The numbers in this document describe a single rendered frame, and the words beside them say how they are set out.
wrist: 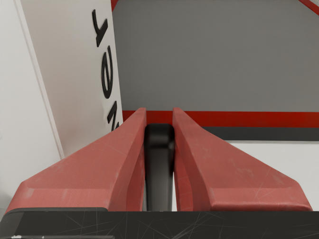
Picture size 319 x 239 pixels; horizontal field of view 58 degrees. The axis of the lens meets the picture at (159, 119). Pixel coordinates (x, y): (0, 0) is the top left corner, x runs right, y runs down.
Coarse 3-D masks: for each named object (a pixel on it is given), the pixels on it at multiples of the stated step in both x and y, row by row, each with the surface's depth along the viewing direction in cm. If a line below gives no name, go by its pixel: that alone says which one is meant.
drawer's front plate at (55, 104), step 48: (0, 0) 6; (48, 0) 8; (96, 0) 13; (0, 48) 7; (48, 48) 8; (96, 48) 13; (0, 96) 8; (48, 96) 8; (96, 96) 14; (48, 144) 9
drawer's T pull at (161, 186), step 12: (144, 132) 11; (156, 132) 11; (168, 132) 11; (144, 144) 11; (156, 144) 11; (168, 144) 11; (144, 156) 12; (156, 156) 11; (168, 156) 11; (156, 168) 12; (168, 168) 12; (156, 180) 12; (168, 180) 12; (144, 192) 13; (156, 192) 13; (168, 192) 13; (144, 204) 13; (156, 204) 13; (168, 204) 13
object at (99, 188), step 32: (128, 128) 9; (64, 160) 7; (96, 160) 7; (128, 160) 7; (32, 192) 5; (64, 192) 5; (96, 192) 5; (128, 192) 11; (0, 224) 5; (32, 224) 5; (64, 224) 5; (96, 224) 5; (128, 224) 5; (160, 224) 5; (192, 224) 5; (224, 224) 5; (256, 224) 5; (288, 224) 5
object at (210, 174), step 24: (192, 120) 10; (192, 144) 8; (216, 144) 8; (192, 168) 7; (216, 168) 6; (240, 168) 6; (264, 168) 6; (192, 192) 7; (216, 192) 5; (240, 192) 5; (264, 192) 5; (288, 192) 5
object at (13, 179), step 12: (0, 144) 21; (0, 156) 22; (0, 168) 23; (12, 168) 23; (0, 180) 24; (12, 180) 24; (0, 192) 25; (12, 192) 25; (0, 204) 26; (0, 216) 25
